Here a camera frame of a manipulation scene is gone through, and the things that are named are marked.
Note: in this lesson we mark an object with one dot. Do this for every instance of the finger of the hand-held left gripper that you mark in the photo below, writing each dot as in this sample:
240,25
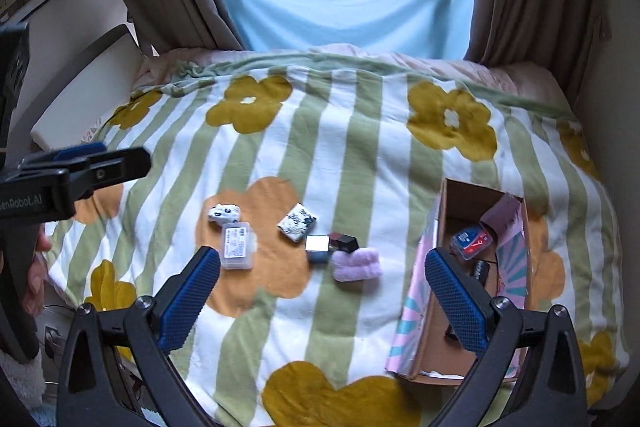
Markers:
75,153
115,164

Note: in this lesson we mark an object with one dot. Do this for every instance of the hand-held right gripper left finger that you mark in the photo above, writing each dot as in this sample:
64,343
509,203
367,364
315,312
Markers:
192,297

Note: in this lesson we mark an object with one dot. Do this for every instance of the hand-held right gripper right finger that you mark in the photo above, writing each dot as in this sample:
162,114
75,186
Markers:
457,297

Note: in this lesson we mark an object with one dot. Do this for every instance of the clear plastic case white label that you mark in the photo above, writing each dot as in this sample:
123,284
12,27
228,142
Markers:
236,247

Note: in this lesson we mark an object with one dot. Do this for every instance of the black and white plush toy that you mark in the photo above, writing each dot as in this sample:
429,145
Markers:
223,212

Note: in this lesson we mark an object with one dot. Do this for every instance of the cardboard box with pink lining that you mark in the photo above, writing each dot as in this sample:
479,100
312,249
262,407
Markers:
467,207

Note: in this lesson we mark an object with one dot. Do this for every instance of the pink fluffy towel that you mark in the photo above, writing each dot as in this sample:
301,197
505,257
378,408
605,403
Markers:
356,266

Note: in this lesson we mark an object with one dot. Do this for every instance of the small black and red box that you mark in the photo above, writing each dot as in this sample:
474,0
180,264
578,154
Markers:
345,243

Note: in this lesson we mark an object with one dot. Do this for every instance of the white ink-patterned tissue packet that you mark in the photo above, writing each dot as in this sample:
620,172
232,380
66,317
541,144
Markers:
297,222

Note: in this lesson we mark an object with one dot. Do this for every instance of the small blue box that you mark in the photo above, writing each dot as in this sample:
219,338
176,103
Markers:
317,248

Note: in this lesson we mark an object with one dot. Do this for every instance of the person's left hand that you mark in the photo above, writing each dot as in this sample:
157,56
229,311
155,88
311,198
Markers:
36,279

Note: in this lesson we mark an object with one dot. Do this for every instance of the small black object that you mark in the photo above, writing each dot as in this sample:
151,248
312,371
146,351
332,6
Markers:
481,269

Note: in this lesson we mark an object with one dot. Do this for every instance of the clear case red blue cards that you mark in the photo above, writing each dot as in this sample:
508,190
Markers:
472,242

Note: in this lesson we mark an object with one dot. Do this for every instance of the white board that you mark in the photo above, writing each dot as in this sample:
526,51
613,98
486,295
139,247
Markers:
85,87

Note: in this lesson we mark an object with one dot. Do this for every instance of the floral striped blanket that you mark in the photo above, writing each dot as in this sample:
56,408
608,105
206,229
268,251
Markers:
350,147

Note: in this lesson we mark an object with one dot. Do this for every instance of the white fluffy cloth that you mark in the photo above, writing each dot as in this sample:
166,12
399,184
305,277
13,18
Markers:
20,382

